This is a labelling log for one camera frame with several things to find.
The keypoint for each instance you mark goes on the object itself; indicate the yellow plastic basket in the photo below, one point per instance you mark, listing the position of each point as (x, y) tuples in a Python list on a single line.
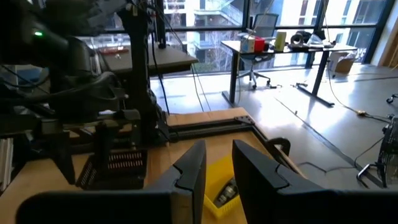
[(217, 169)]

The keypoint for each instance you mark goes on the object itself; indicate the grey deodorant stick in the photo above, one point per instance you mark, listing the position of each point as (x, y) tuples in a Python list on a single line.
[(227, 193)]

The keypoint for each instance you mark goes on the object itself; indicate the red box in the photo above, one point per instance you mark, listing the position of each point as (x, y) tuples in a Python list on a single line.
[(259, 44)]

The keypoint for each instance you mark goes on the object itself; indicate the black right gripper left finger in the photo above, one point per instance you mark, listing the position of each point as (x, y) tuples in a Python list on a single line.
[(109, 208)]

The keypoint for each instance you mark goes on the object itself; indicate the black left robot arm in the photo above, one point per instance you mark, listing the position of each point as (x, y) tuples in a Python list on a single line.
[(25, 40)]

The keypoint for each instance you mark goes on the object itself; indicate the black plastic basket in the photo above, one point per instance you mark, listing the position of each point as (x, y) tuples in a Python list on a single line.
[(124, 161)]

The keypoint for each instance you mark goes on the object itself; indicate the red tool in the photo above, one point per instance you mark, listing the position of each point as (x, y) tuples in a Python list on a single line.
[(113, 50)]

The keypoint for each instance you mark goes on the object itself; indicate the white aluminium strut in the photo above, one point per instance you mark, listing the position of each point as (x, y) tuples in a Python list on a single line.
[(6, 161)]

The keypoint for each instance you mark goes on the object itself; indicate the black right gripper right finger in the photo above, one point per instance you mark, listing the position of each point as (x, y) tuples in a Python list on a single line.
[(311, 208)]

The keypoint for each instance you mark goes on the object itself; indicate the brown cardboard box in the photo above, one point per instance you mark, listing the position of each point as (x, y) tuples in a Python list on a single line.
[(342, 65)]

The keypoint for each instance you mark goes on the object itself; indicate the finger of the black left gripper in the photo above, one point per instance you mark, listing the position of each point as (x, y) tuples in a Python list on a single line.
[(65, 152), (107, 143)]

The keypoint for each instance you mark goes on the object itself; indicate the yellow-green canister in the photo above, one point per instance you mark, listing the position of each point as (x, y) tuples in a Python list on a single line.
[(280, 41)]

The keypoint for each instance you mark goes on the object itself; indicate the black mesh office chair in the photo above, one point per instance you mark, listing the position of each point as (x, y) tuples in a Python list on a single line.
[(264, 25)]

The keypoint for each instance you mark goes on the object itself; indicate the grey side table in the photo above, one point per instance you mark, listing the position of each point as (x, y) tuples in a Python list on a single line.
[(168, 59)]

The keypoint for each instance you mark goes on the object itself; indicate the black office desk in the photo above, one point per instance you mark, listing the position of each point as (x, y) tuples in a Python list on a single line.
[(311, 48)]

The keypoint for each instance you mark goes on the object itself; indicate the black tape roll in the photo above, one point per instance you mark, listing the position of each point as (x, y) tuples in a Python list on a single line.
[(297, 40)]

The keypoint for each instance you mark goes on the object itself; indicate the white cardboard box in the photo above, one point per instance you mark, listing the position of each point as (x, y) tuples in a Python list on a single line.
[(247, 43)]

